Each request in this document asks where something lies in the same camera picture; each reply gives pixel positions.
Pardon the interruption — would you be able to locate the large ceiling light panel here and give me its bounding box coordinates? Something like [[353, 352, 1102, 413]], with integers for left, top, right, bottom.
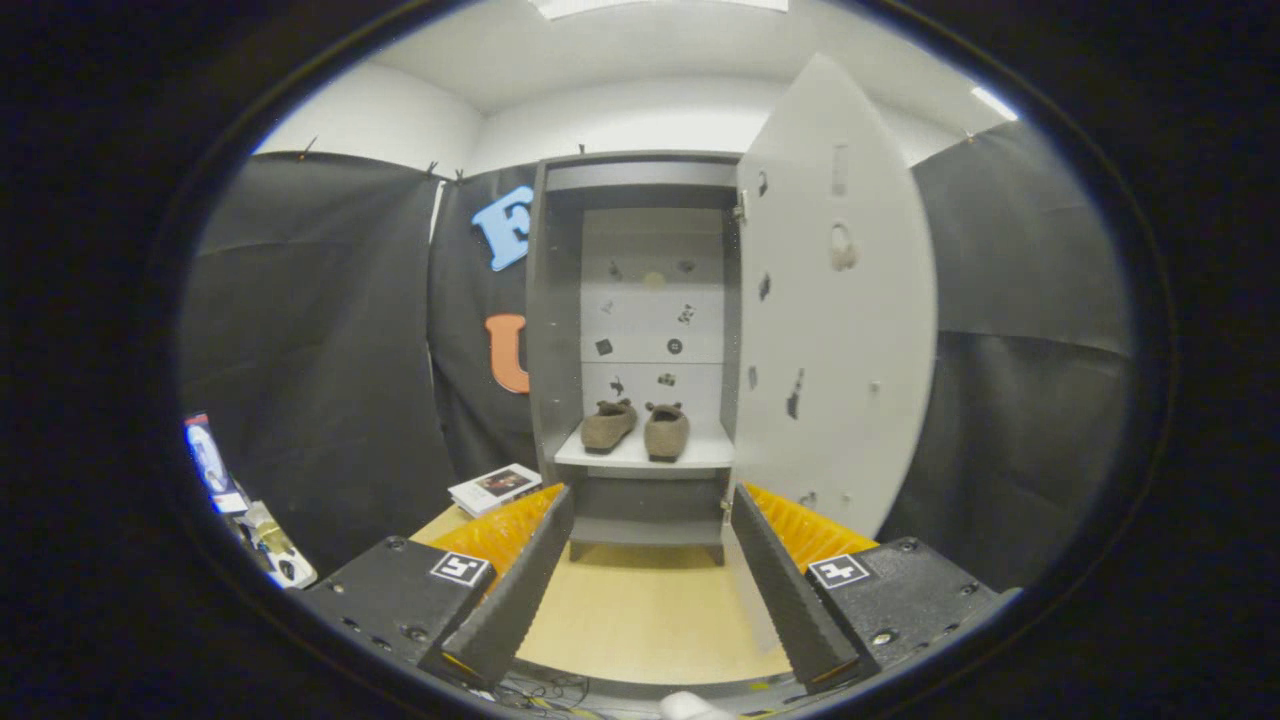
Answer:
[[528, 0, 791, 21]]

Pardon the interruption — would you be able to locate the brown fuzzy shoe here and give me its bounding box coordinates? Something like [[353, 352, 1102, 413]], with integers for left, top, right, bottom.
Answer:
[[643, 402, 691, 463], [581, 398, 639, 455]]

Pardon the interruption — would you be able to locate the grey shoe cabinet door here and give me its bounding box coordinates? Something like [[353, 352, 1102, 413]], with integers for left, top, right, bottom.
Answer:
[[733, 53, 939, 541]]

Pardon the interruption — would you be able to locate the grey shoe cabinet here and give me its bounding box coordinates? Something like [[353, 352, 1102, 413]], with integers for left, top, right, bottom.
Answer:
[[527, 150, 746, 566]]

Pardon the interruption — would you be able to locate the black backdrop cloth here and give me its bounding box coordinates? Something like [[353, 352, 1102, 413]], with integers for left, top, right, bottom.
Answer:
[[180, 120, 1136, 591]]

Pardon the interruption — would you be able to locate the pale yellowish cluttered object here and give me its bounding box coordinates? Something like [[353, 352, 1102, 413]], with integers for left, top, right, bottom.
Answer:
[[240, 500, 319, 591]]

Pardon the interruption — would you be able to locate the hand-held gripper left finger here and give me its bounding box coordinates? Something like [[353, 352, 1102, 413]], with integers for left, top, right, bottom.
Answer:
[[300, 483, 576, 689]]

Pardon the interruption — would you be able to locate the blue white printed object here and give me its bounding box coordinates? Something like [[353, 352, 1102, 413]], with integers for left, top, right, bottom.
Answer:
[[183, 412, 246, 516]]

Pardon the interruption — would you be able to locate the small ceiling light panel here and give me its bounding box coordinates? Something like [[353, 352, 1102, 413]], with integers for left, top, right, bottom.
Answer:
[[970, 85, 1019, 123]]

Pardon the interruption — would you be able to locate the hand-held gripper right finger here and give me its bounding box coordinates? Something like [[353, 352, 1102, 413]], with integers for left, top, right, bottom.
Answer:
[[730, 482, 1021, 696]]

